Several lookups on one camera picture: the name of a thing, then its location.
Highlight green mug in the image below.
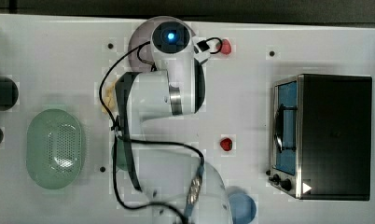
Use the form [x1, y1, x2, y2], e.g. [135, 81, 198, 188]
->
[111, 140, 129, 172]

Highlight large black round pan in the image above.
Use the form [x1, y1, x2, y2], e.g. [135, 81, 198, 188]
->
[0, 77, 19, 111]

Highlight black toaster oven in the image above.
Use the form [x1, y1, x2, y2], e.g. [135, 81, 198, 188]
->
[266, 74, 372, 201]

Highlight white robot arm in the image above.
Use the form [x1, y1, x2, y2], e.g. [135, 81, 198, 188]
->
[113, 16, 232, 224]

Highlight green perforated colander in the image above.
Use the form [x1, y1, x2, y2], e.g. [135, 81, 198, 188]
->
[26, 109, 84, 189]

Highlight grey round plate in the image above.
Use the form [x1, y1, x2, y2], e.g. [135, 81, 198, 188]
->
[128, 16, 195, 73]

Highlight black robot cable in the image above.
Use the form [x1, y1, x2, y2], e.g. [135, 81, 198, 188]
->
[99, 36, 224, 224]

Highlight blue cup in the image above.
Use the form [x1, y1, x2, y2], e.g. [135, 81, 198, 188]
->
[228, 191, 257, 224]

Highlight small red toy strawberry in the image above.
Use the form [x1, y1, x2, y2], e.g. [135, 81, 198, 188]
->
[220, 138, 232, 151]

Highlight peeled toy banana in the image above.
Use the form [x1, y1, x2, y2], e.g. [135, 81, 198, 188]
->
[102, 82, 116, 113]

